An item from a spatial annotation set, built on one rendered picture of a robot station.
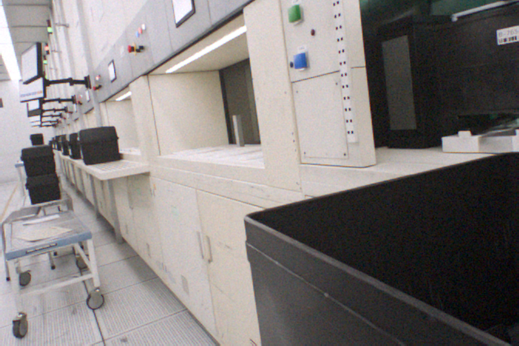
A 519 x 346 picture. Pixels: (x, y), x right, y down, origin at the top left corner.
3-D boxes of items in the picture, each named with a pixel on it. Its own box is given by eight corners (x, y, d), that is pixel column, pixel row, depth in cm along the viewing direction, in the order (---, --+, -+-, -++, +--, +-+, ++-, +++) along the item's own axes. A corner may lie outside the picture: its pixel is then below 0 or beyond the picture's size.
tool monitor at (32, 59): (25, 96, 337) (16, 52, 334) (89, 91, 361) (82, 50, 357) (23, 90, 301) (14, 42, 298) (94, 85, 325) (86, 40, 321)
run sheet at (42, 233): (12, 238, 242) (11, 234, 242) (52, 226, 260) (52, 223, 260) (32, 243, 222) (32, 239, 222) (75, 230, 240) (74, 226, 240)
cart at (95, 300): (14, 286, 290) (1, 222, 286) (90, 263, 317) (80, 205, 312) (14, 342, 207) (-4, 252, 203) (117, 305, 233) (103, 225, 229)
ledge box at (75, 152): (67, 159, 409) (63, 134, 407) (96, 154, 424) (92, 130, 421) (71, 160, 384) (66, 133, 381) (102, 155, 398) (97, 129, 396)
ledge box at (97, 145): (79, 164, 307) (74, 130, 304) (118, 157, 319) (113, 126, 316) (81, 166, 279) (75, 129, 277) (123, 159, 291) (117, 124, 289)
